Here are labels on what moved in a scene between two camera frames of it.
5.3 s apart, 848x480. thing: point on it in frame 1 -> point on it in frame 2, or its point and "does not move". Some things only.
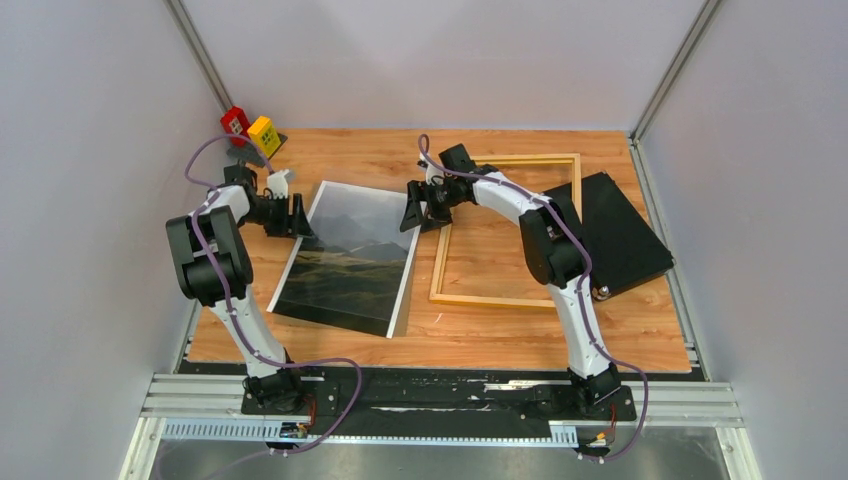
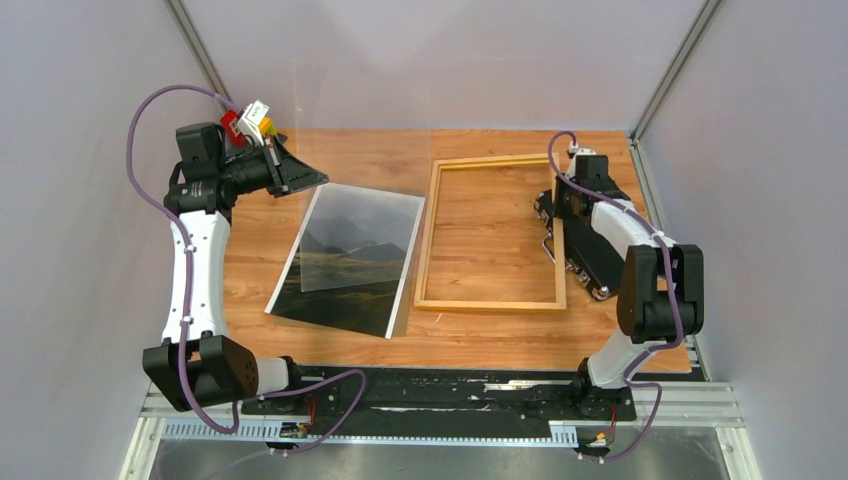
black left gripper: x=291 y=225 -> x=287 y=173
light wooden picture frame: x=440 y=262 -> x=427 y=231
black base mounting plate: x=444 y=402 does not move
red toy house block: x=236 y=122 does not move
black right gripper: x=419 y=191 -> x=560 y=212
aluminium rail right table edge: x=686 y=318 does not move
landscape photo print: x=351 y=276 does not move
